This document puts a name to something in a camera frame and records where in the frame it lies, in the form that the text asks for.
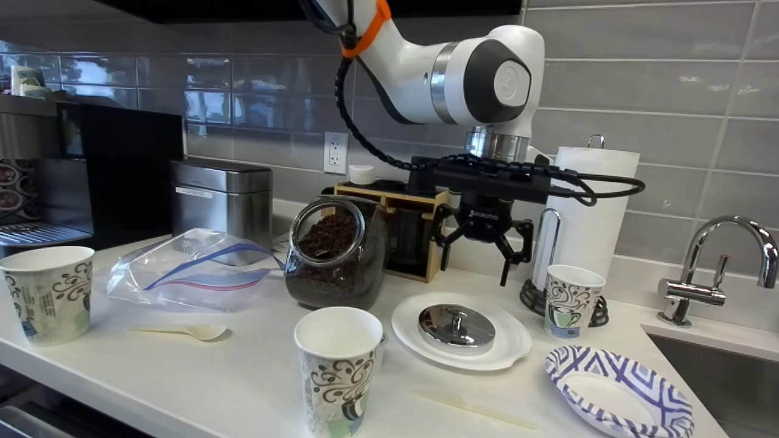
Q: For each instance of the white foam plate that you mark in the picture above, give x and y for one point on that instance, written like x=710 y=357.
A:
x=512 y=341

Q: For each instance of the white wall outlet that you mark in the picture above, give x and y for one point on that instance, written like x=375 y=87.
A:
x=335 y=153

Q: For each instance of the clear zip bag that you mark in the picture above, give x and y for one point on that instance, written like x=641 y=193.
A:
x=186 y=277

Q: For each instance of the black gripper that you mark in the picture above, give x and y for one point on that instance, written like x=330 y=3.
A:
x=487 y=218

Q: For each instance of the brown patterned box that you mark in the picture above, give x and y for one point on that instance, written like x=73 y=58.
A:
x=17 y=190

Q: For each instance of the wooden pod holder box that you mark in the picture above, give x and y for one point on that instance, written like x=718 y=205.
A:
x=404 y=234

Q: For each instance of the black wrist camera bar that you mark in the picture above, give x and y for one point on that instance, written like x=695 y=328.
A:
x=487 y=177

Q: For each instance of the blue patterned paper plate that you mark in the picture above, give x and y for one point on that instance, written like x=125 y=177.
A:
x=617 y=394

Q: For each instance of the wooden stirrer stick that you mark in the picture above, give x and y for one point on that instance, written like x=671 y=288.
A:
x=478 y=413

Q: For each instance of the glass jar of coffee beans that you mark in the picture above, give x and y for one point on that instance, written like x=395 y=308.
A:
x=337 y=283

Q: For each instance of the stainless steel canister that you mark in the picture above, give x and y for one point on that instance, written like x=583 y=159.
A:
x=221 y=198

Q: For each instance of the black coffee machine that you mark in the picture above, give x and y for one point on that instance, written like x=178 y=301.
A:
x=123 y=172

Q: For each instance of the chrome faucet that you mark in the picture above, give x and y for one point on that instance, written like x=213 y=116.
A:
x=701 y=293

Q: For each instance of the patterned paper cup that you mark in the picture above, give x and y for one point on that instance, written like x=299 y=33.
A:
x=339 y=381
x=51 y=301
x=572 y=306

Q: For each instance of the dark cabinet front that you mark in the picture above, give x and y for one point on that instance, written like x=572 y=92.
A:
x=50 y=405

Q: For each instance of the white plastic spoon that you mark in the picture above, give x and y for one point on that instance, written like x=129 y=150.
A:
x=202 y=332

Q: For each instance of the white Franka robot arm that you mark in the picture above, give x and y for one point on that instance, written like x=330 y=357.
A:
x=422 y=74

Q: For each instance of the white paper towel roll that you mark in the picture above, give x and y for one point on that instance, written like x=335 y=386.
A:
x=593 y=234

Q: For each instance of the chrome jar lid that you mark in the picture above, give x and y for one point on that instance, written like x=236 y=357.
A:
x=453 y=328

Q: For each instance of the steel sink basin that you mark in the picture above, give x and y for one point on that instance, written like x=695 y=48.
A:
x=720 y=391

